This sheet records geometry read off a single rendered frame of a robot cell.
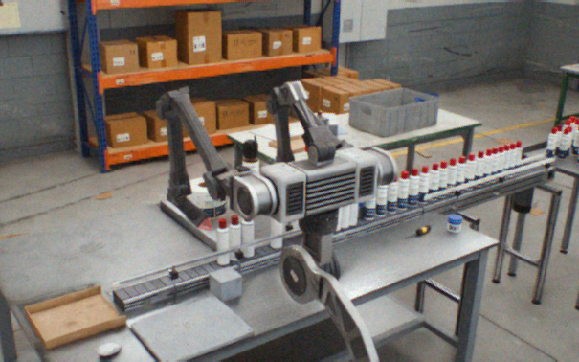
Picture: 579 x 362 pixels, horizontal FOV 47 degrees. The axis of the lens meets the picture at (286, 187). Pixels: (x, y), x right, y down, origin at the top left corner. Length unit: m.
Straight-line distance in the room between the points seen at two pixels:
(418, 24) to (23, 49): 5.21
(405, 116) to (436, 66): 4.97
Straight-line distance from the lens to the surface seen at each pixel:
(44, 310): 2.75
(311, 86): 7.12
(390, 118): 4.84
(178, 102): 2.30
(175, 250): 3.10
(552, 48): 11.14
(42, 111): 7.03
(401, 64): 9.38
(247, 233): 2.85
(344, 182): 2.15
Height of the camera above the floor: 2.25
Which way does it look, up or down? 22 degrees down
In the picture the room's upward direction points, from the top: 1 degrees clockwise
